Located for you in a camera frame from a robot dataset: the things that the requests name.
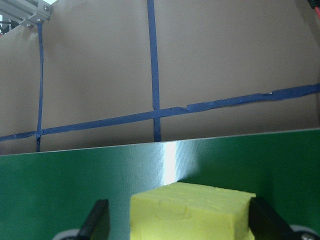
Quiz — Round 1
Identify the yellow foam block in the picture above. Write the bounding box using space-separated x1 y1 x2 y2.
129 181 257 240

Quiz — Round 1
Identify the green conveyor belt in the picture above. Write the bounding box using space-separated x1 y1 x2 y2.
0 127 320 240

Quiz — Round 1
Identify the thin red cable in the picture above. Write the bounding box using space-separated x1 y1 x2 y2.
308 0 320 20

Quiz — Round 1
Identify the aluminium frame bracket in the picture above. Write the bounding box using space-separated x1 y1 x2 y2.
0 0 53 28

